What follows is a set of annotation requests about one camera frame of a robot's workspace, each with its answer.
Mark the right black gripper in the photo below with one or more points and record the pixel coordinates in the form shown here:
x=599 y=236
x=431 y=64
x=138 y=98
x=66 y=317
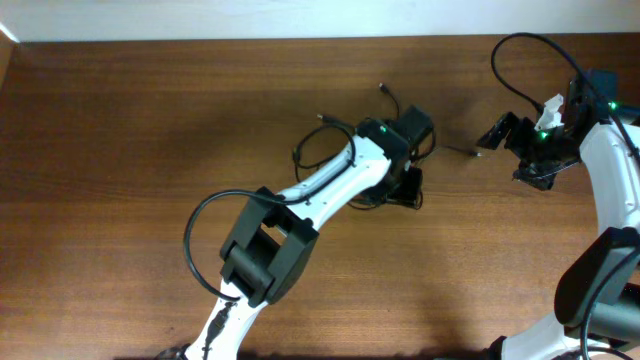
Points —
x=513 y=136

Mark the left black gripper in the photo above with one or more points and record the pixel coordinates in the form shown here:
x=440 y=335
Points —
x=407 y=187

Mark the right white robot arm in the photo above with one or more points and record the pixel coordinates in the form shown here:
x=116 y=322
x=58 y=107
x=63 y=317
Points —
x=596 y=307

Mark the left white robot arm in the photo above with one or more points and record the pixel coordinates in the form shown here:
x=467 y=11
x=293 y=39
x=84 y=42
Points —
x=271 y=242

